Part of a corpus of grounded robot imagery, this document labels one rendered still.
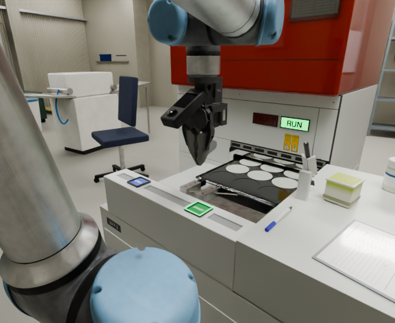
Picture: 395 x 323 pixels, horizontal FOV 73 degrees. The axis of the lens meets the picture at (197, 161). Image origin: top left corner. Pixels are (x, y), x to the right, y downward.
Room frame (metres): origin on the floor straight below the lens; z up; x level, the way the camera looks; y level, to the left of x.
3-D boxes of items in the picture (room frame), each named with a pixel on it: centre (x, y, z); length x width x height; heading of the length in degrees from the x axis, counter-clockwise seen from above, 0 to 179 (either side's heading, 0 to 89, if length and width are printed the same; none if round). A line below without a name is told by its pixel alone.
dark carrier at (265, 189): (1.00, -0.26, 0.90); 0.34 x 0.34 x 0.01; 49
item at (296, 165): (1.10, -0.33, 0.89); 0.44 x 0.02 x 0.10; 49
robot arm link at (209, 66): (0.64, -0.01, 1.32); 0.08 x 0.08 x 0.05
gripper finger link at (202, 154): (0.63, -0.03, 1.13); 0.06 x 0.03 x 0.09; 139
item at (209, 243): (0.70, 0.09, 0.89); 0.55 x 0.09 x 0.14; 49
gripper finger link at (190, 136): (0.65, 0.00, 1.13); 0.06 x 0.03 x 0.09; 139
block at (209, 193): (0.84, -0.04, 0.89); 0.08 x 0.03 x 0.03; 139
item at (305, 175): (0.69, -0.31, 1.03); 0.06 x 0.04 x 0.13; 139
